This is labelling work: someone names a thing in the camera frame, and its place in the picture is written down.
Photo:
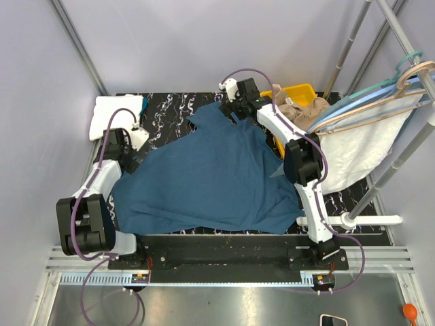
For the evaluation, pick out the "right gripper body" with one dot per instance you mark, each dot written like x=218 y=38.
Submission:
x=235 y=107

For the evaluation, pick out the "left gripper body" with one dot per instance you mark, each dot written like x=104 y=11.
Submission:
x=131 y=153

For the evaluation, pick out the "blue t-shirt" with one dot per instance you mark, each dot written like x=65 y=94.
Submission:
x=221 y=176

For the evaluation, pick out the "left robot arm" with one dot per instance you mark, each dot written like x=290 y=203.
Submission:
x=84 y=222

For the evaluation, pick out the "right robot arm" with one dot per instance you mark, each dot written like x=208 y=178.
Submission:
x=303 y=161

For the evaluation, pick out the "folded teal t-shirt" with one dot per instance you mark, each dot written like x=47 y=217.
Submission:
x=144 y=106

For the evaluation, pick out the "yellow plastic bin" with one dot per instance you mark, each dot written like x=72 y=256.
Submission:
x=301 y=94

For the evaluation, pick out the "beige t-shirt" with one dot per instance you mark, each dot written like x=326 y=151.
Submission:
x=301 y=116

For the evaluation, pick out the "hanging white towel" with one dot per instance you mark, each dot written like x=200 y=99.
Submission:
x=359 y=143

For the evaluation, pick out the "teal clothes hanger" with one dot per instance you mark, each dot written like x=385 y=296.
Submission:
x=390 y=81

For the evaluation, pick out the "wooden clothes hanger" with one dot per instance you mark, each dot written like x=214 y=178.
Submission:
x=374 y=105

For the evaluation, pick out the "light blue clothes hanger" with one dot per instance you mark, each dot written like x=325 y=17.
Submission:
x=367 y=98

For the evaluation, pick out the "smartphone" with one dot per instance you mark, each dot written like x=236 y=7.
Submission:
x=329 y=320

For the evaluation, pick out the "orange spoon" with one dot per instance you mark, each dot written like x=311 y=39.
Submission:
x=410 y=313

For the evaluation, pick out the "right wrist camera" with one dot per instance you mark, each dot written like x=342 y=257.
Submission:
x=229 y=86

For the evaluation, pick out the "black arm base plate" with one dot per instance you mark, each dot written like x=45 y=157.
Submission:
x=260 y=259

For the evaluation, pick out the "aluminium frame rail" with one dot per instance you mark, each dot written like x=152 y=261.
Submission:
x=371 y=260

